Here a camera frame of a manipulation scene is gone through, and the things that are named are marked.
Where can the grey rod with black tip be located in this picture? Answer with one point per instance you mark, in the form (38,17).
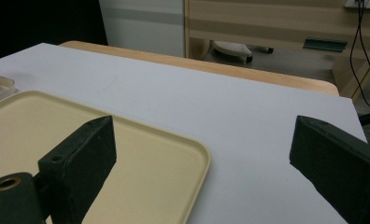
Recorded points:
(262,48)

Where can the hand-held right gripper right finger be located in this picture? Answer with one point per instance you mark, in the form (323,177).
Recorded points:
(338,161)

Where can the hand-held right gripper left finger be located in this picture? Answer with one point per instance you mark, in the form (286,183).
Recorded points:
(80,161)

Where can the white table mat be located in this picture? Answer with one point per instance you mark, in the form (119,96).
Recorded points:
(205,105)

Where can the light wooden furniture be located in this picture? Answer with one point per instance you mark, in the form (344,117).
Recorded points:
(267,18)

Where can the white chair base foot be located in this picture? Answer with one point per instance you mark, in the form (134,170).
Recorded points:
(231,49)

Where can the beige plastic tray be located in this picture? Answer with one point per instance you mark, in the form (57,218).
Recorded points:
(149,168)

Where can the white cabinet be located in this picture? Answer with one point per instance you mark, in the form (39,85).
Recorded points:
(142,28)

